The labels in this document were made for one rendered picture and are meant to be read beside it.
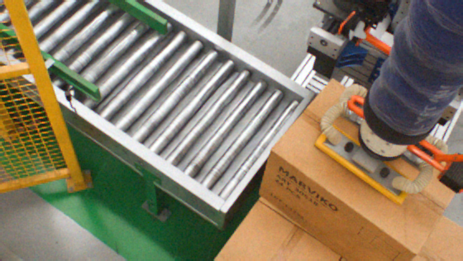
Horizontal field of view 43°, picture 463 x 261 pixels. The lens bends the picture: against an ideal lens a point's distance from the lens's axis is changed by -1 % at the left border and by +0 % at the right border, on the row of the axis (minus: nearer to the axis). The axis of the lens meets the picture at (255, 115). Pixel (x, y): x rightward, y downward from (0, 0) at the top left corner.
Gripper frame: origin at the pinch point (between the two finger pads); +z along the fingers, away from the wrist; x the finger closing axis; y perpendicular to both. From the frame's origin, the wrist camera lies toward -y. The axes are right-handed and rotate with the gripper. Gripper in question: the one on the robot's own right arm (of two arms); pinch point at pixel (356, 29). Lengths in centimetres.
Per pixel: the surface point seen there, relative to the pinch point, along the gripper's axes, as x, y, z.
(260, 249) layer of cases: -64, 14, 64
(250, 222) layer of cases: -58, 5, 64
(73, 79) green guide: -57, -91, 57
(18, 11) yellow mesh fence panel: -76, -80, -13
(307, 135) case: -32.9, 6.6, 23.8
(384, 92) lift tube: -34.2, 23.8, -23.3
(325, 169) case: -40, 19, 24
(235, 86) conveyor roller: -11, -39, 63
